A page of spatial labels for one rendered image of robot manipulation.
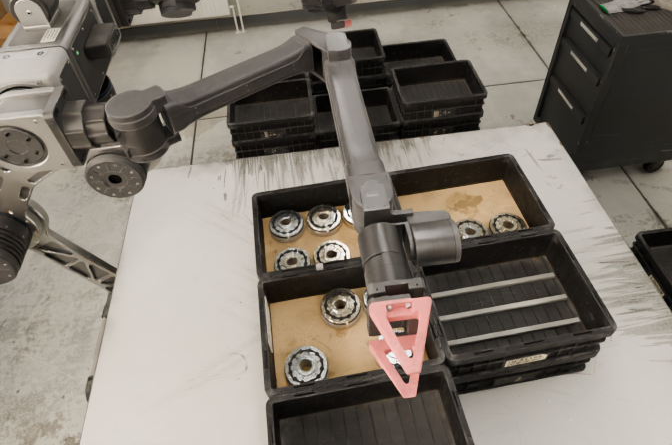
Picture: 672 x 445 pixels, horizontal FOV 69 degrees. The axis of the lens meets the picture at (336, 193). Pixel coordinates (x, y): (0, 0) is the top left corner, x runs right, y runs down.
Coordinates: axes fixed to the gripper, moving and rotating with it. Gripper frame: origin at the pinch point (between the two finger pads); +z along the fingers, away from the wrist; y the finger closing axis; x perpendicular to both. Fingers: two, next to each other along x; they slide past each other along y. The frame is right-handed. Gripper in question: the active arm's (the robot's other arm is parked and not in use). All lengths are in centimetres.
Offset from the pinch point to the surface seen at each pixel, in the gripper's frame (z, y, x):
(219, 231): -87, 75, 41
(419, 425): -14, 62, -9
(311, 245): -67, 62, 10
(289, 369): -29, 59, 18
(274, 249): -67, 62, 21
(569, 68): -175, 88, -124
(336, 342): -36, 62, 7
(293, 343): -37, 62, 17
